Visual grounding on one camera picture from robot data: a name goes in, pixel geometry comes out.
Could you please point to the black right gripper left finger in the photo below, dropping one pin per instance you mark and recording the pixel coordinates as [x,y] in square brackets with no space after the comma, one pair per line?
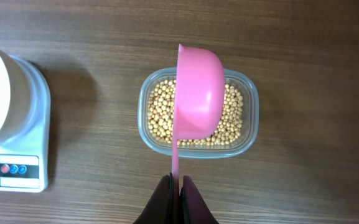
[160,207]

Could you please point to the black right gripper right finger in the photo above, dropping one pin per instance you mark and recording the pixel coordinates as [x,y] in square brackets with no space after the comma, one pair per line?
[193,209]

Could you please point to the pink plastic scoop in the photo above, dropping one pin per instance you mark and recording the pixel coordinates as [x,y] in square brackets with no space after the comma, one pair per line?
[198,102]

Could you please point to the white digital kitchen scale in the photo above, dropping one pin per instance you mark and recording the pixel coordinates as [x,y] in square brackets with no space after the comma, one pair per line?
[24,157]

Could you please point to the white bowl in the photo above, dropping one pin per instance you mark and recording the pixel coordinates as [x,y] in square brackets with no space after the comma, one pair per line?
[15,98]

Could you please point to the clear plastic container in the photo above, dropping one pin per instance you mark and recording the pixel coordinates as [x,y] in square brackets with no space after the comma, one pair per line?
[248,131]

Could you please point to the yellow soybeans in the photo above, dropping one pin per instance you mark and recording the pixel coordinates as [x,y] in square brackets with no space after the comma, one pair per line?
[160,114]

